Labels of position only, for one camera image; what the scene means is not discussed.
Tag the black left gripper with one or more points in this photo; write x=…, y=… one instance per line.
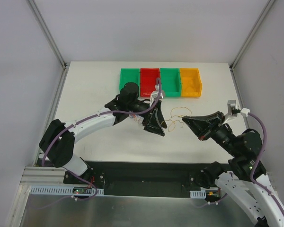
x=148, y=114

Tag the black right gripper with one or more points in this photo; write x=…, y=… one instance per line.
x=213, y=126

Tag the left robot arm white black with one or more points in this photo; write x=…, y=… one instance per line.
x=59, y=139

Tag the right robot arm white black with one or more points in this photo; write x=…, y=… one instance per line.
x=247, y=183

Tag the yellow plastic bin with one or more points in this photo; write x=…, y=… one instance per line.
x=191, y=85

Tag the green plastic bin right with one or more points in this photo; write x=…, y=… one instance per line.
x=171, y=81

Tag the green plastic bin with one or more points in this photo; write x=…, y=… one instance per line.
x=171, y=81
x=129, y=75

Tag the red plastic bin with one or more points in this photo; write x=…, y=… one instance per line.
x=148, y=78

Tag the green plastic bin left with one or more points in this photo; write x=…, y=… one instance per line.
x=129, y=75

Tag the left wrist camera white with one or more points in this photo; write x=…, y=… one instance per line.
x=156, y=94

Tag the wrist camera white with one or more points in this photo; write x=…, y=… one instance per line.
x=156, y=94
x=234, y=111

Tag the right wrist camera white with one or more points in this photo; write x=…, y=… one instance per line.
x=234, y=111

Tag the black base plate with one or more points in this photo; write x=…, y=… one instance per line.
x=174, y=180

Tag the right white cable duct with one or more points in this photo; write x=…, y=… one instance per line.
x=201, y=194

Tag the white cable duct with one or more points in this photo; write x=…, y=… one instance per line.
x=65, y=190
x=201, y=194

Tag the left white cable duct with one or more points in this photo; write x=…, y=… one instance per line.
x=65, y=190

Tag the aluminium frame rail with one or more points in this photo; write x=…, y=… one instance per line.
x=33, y=175

